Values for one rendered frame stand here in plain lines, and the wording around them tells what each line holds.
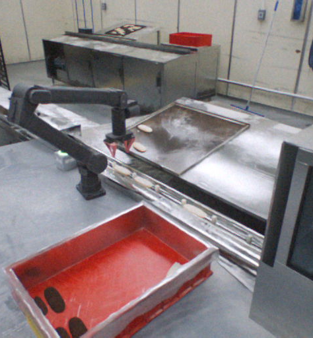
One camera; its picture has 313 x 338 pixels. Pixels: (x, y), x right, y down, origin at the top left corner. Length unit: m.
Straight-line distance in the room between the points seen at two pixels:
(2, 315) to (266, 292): 0.65
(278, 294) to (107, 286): 0.45
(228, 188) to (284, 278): 0.56
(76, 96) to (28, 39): 7.69
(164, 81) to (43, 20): 5.34
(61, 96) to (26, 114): 0.14
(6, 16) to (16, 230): 7.63
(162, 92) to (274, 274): 3.53
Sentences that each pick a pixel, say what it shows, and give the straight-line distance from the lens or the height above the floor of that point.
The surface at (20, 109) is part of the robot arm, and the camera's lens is 1.11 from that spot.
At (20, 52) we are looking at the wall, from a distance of 8.82.
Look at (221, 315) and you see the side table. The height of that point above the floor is 0.82.
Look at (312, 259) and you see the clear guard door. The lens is 0.76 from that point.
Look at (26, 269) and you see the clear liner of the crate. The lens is 1.00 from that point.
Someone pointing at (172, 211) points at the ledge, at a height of 0.86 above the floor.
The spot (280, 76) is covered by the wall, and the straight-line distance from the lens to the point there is 5.14.
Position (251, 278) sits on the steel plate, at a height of 0.82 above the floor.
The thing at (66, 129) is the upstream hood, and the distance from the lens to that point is 1.83.
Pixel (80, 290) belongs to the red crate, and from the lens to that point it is 1.01.
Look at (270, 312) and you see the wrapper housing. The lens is 0.90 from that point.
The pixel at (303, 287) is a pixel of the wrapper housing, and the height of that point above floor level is 1.01.
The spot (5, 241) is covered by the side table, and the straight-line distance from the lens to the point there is 1.24.
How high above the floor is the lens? 1.55
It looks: 28 degrees down
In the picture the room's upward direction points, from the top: straight up
